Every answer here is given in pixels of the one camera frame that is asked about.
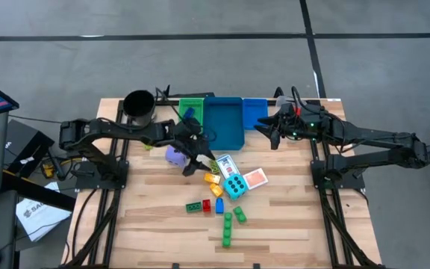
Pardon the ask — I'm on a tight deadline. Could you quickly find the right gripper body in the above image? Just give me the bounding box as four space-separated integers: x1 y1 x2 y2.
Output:
278 103 330 143

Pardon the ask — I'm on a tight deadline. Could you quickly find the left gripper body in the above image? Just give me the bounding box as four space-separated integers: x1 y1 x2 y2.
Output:
171 120 209 156

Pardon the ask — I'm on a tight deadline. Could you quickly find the purple foam die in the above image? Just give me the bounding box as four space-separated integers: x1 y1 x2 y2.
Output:
165 144 190 169

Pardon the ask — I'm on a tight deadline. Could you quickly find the yellow eight-stud brick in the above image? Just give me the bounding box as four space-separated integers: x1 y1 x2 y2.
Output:
204 172 222 185

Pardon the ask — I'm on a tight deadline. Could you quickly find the yellow single-stud block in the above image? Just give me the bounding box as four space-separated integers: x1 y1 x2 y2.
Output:
209 182 225 198

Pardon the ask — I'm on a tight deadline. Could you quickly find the turquoise foam die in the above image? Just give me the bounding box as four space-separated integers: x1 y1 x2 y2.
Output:
222 173 249 200

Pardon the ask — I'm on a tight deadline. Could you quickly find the green two-stud block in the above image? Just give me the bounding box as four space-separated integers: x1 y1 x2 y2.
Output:
232 205 249 224

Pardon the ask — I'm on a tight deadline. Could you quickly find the long green four-stud block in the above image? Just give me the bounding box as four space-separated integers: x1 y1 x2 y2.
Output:
222 211 234 248

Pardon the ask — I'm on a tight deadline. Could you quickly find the small blue plastic bin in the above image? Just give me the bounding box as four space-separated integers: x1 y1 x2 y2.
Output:
242 98 269 132

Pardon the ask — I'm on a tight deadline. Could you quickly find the white blue playing card box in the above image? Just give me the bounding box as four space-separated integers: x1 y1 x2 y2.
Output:
215 153 241 179

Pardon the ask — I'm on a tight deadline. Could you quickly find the green mesh basket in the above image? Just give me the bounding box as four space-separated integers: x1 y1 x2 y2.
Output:
178 98 205 126

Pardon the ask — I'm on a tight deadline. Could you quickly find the large teal plastic tray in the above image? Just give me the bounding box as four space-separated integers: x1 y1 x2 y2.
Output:
202 96 246 151

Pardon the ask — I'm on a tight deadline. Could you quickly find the black round cup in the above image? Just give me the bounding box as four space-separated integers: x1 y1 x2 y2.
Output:
122 89 157 126

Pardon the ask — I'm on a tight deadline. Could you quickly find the yellow black tool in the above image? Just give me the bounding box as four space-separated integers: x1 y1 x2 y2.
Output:
41 162 57 179

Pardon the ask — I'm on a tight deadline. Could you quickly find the black desk beam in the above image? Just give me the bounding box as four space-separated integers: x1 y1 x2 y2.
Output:
1 170 77 212

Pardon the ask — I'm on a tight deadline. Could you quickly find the white printed paper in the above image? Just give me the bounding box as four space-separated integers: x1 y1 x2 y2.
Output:
16 182 72 243

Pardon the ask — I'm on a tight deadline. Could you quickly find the black equipment case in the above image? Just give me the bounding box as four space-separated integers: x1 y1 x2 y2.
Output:
4 119 55 179

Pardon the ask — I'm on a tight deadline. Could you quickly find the black camera bracket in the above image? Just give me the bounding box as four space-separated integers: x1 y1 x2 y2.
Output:
160 84 216 104

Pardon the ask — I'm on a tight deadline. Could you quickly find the black aluminium table frame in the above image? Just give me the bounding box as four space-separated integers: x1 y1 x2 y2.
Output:
60 97 387 269

